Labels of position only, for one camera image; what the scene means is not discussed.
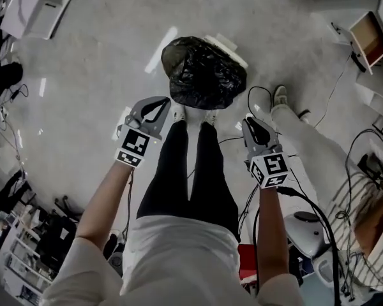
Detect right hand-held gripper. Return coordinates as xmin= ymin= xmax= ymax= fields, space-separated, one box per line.
xmin=241 ymin=116 xmax=290 ymax=189

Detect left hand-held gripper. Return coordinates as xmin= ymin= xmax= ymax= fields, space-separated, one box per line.
xmin=114 ymin=96 xmax=172 ymax=169

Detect black plastic bag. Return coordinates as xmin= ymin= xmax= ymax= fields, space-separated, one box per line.
xmin=161 ymin=36 xmax=247 ymax=110

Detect person's left forearm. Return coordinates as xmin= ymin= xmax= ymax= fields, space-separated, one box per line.
xmin=75 ymin=161 xmax=135 ymax=245

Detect person's right forearm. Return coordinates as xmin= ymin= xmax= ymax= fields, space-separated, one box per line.
xmin=257 ymin=186 xmax=290 ymax=288

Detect person's white left shoe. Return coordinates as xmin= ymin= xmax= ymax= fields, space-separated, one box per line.
xmin=172 ymin=103 xmax=187 ymax=124

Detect person's white shoe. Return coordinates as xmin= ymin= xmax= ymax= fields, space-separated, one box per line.
xmin=204 ymin=109 xmax=218 ymax=127
xmin=172 ymin=103 xmax=187 ymax=124

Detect person's white right shoe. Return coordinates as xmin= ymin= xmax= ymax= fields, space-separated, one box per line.
xmin=204 ymin=109 xmax=218 ymax=127

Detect person's black trousers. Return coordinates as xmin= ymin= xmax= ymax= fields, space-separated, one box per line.
xmin=136 ymin=119 xmax=240 ymax=242

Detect white round bin lid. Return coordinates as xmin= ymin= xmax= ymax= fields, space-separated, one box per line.
xmin=204 ymin=33 xmax=249 ymax=69

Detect grey round appliance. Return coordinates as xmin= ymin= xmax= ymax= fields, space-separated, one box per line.
xmin=283 ymin=211 xmax=327 ymax=258

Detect red box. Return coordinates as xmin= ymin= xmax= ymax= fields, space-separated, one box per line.
xmin=238 ymin=244 xmax=259 ymax=287

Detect open wooden box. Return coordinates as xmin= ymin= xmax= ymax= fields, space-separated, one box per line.
xmin=349 ymin=10 xmax=383 ymax=76

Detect person's white shirt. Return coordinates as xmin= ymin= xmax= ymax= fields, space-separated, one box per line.
xmin=41 ymin=215 xmax=304 ymax=306

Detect white cabinet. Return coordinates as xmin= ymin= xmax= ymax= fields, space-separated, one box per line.
xmin=0 ymin=0 xmax=84 ymax=41

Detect white shelf unit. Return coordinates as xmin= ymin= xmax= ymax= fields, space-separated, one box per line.
xmin=0 ymin=221 xmax=59 ymax=306

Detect black looped floor cable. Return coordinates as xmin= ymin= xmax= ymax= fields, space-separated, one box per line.
xmin=246 ymin=85 xmax=273 ymax=118

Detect long thin black cable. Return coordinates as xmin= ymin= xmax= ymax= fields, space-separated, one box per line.
xmin=313 ymin=52 xmax=353 ymax=129

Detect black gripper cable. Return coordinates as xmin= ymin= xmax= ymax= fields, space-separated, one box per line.
xmin=276 ymin=186 xmax=342 ymax=306

